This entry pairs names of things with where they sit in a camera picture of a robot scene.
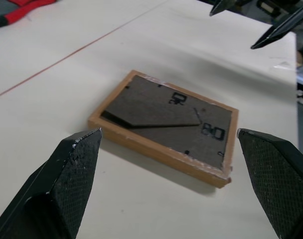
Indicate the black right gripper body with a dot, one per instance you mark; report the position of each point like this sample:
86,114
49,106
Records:
273,7

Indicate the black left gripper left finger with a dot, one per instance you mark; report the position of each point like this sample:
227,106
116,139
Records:
66,184

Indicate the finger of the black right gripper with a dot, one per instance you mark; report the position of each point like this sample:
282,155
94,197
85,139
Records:
280,30
219,7

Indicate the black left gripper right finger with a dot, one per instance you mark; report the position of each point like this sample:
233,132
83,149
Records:
275,179

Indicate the red and black fabric item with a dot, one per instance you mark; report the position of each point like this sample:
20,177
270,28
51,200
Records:
15,13

